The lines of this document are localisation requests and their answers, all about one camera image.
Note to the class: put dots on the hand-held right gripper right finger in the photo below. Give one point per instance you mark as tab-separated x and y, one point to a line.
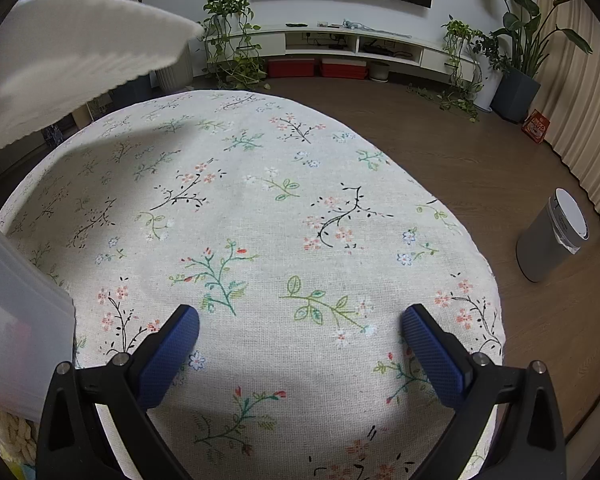
435	360

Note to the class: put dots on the beige curtain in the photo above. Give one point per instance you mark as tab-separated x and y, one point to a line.
580	85

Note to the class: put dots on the red packet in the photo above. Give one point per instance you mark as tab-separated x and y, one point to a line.
536	126

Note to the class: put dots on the light blue toy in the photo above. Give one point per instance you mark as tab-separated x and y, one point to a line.
352	22

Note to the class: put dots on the bushy plant in white pot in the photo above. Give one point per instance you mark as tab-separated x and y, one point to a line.
462	45

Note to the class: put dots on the white plastic tray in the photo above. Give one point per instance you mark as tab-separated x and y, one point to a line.
70	55

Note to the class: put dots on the trailing pothos plant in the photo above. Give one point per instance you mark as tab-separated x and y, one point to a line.
230	35

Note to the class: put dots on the blue patterned box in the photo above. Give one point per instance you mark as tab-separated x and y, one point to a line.
57	135

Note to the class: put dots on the red storage box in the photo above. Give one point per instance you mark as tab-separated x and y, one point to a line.
290	67
344	68

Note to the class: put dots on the grey trash can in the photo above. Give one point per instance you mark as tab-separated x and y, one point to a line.
545	240

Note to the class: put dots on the small white pot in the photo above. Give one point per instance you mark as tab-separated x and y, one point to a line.
379	71

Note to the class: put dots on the large plant in grey pot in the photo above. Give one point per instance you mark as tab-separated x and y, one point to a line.
515	92

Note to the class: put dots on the translucent plastic storage box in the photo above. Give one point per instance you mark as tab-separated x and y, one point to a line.
20	320

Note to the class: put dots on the floral tablecloth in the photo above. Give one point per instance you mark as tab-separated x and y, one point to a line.
280	210

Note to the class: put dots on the white television cabinet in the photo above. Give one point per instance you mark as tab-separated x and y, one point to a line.
430	55

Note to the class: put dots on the cream chenille cloth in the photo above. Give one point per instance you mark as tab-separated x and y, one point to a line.
7	435

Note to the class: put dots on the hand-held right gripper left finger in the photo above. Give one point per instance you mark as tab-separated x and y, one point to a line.
167	360

